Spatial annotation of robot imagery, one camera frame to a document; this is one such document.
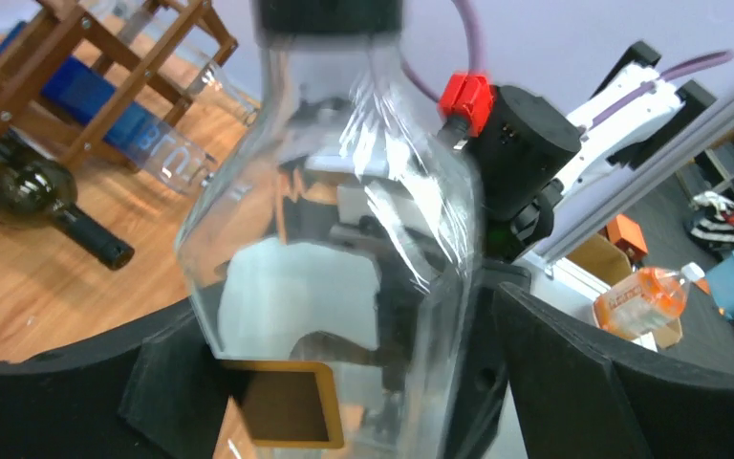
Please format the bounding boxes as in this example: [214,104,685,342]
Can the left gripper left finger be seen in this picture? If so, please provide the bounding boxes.
[0,300,228,458]

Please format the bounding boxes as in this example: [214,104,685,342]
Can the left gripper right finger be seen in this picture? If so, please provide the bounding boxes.
[494,284,734,458]

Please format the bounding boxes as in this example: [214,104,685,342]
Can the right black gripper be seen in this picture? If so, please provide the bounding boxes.
[463,85,581,261]

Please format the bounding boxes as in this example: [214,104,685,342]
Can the clear bottle gold label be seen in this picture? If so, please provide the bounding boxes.
[176,1,479,458]

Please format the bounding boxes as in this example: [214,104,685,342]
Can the dark bottle black neck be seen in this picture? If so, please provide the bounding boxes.
[0,134,135,271]

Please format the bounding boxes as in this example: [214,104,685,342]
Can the blue label clear bottle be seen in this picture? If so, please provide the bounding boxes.
[0,20,218,195]

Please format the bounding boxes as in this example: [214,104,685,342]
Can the tall slim clear bottle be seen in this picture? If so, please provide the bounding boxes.
[81,1,258,126]

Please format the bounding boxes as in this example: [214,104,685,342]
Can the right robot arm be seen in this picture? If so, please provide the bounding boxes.
[439,41,734,262]

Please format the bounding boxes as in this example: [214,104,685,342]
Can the orange plastic bottle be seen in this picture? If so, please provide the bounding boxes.
[593,262,705,340]

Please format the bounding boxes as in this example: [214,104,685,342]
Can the brown wooden wine rack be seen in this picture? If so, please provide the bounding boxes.
[0,1,253,195]

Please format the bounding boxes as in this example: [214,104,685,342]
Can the aluminium frame post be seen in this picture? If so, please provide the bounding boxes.
[533,95,734,264]

